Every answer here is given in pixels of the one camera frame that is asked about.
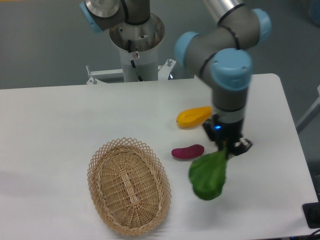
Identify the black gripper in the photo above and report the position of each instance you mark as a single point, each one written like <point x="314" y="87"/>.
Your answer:
<point x="227" y="135"/>

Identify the green bok choy vegetable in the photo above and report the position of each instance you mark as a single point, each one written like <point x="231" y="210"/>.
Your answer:
<point x="207" y="175"/>

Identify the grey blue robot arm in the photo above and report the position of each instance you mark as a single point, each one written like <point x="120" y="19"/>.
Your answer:
<point x="219" y="58"/>

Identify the woven wicker basket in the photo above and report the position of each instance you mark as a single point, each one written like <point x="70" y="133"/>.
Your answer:
<point x="129" y="186"/>

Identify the purple sweet potato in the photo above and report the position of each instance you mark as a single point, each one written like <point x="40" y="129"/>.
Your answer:
<point x="187" y="153"/>

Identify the yellow papaya half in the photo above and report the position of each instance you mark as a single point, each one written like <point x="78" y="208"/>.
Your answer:
<point x="193" y="117"/>

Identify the white furniture leg right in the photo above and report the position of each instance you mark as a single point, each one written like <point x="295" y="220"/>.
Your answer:
<point x="309" y="114"/>

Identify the black device at table edge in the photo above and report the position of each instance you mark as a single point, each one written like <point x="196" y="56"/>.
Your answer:
<point x="312" y="214"/>

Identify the white pedestal base frame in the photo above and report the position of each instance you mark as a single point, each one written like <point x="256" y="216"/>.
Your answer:
<point x="171" y="70"/>

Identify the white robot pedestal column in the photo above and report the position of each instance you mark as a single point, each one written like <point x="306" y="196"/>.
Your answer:
<point x="138" y="47"/>

